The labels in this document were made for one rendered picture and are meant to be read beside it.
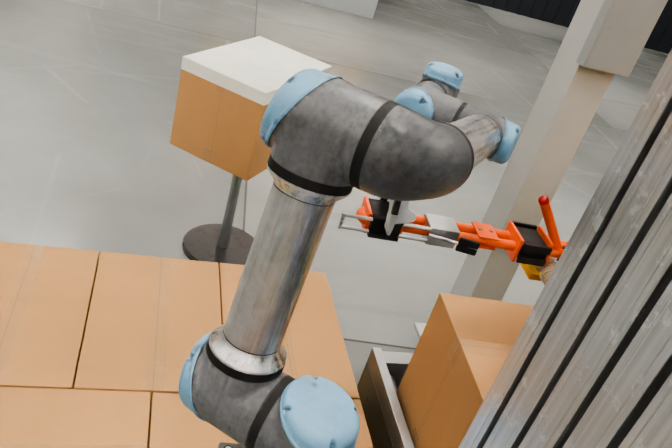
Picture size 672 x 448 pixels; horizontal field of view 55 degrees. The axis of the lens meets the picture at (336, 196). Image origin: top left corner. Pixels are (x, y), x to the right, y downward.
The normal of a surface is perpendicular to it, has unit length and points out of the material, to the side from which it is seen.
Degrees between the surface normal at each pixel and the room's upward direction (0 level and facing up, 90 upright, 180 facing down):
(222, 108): 90
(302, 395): 8
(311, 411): 8
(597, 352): 90
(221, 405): 77
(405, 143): 53
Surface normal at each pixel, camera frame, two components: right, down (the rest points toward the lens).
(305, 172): -0.15, 0.29
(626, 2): 0.19, 0.52
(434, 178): 0.47, 0.50
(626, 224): -0.96, -0.18
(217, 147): -0.42, 0.35
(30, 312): 0.26, -0.84
